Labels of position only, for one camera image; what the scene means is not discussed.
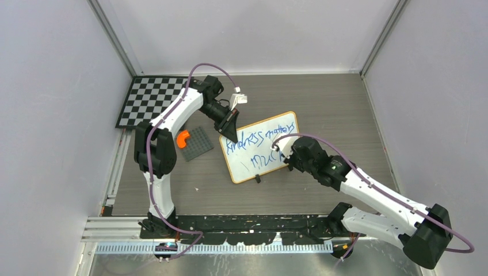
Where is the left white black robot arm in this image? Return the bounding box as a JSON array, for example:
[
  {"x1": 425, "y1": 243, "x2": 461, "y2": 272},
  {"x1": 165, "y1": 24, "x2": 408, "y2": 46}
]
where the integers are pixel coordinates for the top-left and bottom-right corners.
[{"x1": 134, "y1": 75, "x2": 247, "y2": 238}]

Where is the yellow framed whiteboard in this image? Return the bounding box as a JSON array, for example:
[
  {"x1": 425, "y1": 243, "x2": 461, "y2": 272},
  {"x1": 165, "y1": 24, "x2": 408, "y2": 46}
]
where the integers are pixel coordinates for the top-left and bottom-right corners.
[{"x1": 219, "y1": 111, "x2": 299, "y2": 184}]

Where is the black white checkerboard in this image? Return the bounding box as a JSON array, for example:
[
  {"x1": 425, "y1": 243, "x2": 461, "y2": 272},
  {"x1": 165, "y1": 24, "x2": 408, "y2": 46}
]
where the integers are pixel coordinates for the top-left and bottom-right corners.
[{"x1": 115, "y1": 75, "x2": 187, "y2": 129}]

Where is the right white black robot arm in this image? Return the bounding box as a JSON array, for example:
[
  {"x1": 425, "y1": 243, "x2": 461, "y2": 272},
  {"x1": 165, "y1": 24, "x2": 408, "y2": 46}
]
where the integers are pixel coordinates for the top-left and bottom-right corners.
[{"x1": 272, "y1": 135, "x2": 453, "y2": 269}]

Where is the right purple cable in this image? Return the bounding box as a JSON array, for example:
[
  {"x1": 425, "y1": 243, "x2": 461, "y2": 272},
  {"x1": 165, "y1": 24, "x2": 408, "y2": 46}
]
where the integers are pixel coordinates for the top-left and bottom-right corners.
[{"x1": 271, "y1": 133, "x2": 475, "y2": 262}]

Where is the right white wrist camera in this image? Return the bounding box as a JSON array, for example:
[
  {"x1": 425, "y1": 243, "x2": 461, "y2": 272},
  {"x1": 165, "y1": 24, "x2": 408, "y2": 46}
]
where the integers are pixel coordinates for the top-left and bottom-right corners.
[{"x1": 271, "y1": 136, "x2": 296, "y2": 159}]

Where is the aluminium frame rail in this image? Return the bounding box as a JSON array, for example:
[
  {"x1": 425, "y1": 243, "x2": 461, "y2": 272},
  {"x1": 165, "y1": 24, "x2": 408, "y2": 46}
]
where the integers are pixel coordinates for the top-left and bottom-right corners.
[{"x1": 81, "y1": 213, "x2": 429, "y2": 255}]

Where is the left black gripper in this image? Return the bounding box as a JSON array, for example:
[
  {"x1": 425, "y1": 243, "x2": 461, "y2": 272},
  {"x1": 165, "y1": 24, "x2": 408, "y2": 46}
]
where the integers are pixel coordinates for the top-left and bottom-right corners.
[{"x1": 199, "y1": 101, "x2": 239, "y2": 143}]

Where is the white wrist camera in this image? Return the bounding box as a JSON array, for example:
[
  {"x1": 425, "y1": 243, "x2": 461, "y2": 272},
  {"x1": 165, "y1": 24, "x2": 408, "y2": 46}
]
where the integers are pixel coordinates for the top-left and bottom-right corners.
[
  {"x1": 271, "y1": 136, "x2": 296, "y2": 159},
  {"x1": 229, "y1": 86, "x2": 247, "y2": 110}
]

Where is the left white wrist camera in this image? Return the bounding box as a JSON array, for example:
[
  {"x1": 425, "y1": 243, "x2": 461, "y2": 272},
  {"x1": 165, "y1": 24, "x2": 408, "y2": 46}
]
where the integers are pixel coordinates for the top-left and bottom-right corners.
[{"x1": 229, "y1": 86, "x2": 247, "y2": 110}]

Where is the orange curved block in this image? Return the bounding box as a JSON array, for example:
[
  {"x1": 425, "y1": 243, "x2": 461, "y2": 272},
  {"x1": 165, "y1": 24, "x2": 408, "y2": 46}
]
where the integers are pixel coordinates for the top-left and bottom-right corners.
[{"x1": 176, "y1": 130, "x2": 191, "y2": 149}]

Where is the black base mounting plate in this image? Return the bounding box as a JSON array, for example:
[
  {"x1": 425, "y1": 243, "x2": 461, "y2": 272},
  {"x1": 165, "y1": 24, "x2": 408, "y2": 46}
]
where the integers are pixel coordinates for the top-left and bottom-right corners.
[{"x1": 138, "y1": 214, "x2": 355, "y2": 246}]

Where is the grey studded baseplate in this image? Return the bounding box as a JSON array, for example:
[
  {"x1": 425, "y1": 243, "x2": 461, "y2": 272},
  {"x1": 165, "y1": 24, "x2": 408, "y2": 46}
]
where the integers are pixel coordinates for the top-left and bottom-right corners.
[{"x1": 181, "y1": 126, "x2": 214, "y2": 162}]

